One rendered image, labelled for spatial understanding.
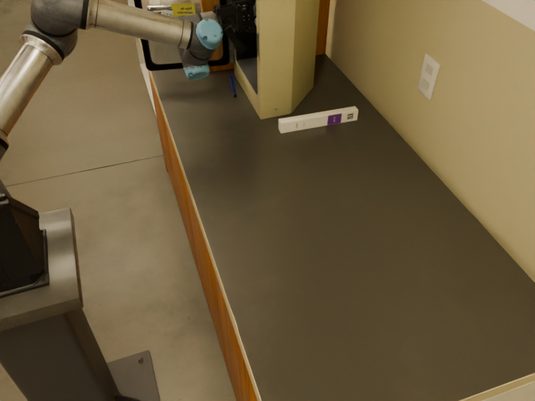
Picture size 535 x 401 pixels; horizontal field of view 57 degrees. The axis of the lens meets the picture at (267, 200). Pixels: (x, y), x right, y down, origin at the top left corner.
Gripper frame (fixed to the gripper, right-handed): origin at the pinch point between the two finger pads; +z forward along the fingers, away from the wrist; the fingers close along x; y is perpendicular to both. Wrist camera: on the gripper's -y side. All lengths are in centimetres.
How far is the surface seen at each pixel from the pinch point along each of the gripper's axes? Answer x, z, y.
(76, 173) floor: 101, -93, -117
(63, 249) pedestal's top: -53, -76, -24
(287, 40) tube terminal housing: -14.2, -1.8, -1.0
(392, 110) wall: -25.5, 31.4, -27.7
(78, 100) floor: 185, -88, -117
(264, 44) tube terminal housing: -14.2, -8.9, -0.9
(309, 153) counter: -36.3, -3.2, -27.6
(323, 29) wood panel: 22.8, 27.1, -18.5
